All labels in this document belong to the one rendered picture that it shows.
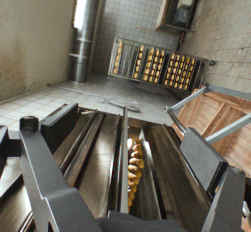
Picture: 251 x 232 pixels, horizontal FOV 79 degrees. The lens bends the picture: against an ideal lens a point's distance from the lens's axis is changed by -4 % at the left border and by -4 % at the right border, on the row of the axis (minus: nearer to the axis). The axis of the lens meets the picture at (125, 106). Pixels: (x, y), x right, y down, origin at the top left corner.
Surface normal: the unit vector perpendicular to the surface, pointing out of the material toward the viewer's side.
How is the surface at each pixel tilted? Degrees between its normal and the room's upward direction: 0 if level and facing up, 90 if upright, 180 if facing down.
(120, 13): 90
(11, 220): 70
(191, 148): 0
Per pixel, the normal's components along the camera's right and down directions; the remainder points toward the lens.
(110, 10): -0.01, 0.29
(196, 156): -0.98, -0.22
